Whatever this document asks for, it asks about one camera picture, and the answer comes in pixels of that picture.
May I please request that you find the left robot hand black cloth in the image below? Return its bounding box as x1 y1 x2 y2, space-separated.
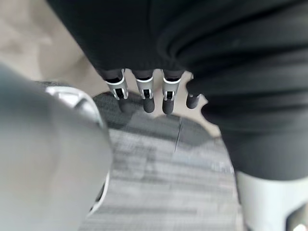
47 0 308 231

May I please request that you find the grey woven rug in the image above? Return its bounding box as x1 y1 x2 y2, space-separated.
80 92 248 231

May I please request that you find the silver robot leg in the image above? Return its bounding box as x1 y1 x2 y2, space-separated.
0 62 114 231

